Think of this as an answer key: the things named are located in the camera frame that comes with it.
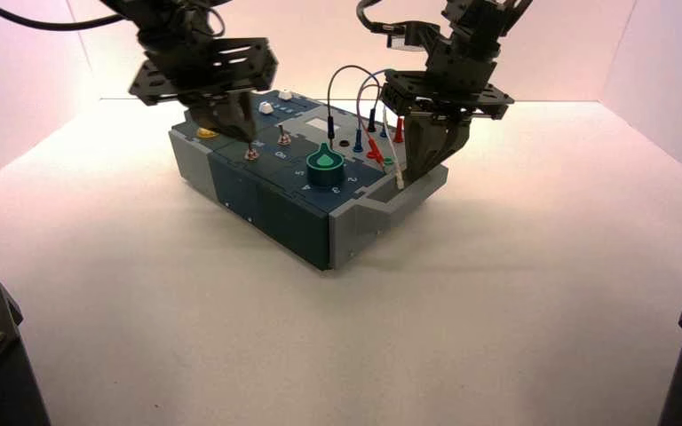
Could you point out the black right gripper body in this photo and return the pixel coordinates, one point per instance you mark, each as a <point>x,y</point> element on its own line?
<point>454,86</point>

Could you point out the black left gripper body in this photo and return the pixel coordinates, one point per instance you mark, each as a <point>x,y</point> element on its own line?
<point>206,70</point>

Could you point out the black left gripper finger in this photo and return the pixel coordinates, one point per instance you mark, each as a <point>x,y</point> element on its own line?
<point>214,120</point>
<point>245,117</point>

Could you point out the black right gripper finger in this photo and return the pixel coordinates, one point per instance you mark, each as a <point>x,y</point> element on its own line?
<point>422,140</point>
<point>455,140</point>

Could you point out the metal toggle switch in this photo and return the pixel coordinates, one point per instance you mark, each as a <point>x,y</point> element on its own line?
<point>283,139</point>
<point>251,154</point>

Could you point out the grey and blue control box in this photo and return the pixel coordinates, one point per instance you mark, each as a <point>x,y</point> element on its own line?
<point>276,217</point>

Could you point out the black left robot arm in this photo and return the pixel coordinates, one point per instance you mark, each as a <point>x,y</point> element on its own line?
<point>164,23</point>

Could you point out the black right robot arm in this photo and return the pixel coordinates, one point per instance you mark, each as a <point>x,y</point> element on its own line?
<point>488,17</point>

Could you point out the yellow push button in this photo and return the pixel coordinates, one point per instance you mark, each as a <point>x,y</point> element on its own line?
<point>207,133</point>

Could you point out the white cap knob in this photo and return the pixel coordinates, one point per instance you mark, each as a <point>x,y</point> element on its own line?
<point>265,107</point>
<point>284,94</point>

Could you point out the small white display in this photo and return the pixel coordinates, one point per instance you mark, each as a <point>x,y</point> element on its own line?
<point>318,124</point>

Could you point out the green rotary knob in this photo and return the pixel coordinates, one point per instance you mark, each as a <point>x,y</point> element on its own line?
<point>325,166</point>

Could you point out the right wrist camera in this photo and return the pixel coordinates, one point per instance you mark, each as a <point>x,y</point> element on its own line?
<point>407,35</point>

